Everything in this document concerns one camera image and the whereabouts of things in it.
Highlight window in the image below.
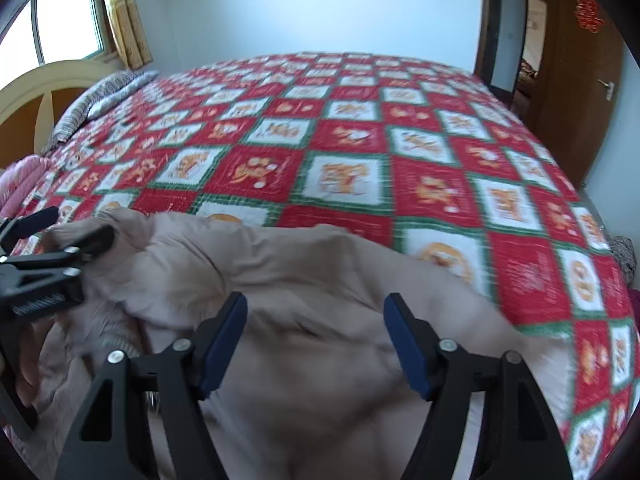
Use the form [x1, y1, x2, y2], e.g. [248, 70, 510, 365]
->
[0, 0, 113, 93]

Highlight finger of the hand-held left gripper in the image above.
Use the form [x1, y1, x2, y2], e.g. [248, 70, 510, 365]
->
[0, 224, 117, 288]
[0, 207, 60, 257]

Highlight small print pillow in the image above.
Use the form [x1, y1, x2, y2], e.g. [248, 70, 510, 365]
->
[87, 71, 162, 117]

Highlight beige quilted puffer jacket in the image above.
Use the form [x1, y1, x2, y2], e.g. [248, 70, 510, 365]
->
[10, 207, 576, 480]

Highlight person's left hand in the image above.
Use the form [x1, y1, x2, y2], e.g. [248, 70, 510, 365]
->
[15, 317, 51, 403]

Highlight red patterned bed cover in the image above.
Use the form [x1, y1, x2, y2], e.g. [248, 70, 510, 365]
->
[0, 51, 636, 480]

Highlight patterned cloth on floor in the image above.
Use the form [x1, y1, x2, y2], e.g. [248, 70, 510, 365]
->
[609, 236, 637, 281]

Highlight brown wooden door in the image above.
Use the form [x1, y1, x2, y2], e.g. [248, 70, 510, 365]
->
[527, 0, 626, 188]

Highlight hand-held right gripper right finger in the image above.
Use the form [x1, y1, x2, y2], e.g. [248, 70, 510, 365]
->
[382, 292, 573, 480]

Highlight yellow floral curtain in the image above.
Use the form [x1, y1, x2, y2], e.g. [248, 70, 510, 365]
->
[100, 0, 153, 71]

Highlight cream and brown wooden headboard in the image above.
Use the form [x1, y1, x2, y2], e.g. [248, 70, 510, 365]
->
[0, 59, 123, 171]

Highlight red paper door decoration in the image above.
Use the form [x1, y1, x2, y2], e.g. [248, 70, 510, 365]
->
[572, 0, 606, 33]

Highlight dark wooden door frame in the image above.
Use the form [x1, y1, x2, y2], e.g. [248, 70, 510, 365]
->
[472, 0, 551, 106]

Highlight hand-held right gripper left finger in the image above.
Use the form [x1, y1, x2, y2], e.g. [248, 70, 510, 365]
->
[55, 291, 249, 480]

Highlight folded pink floral blanket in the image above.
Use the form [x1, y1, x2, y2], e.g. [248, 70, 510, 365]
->
[0, 154, 53, 221]

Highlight striped pillow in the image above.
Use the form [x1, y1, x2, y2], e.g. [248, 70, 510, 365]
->
[41, 70, 146, 156]

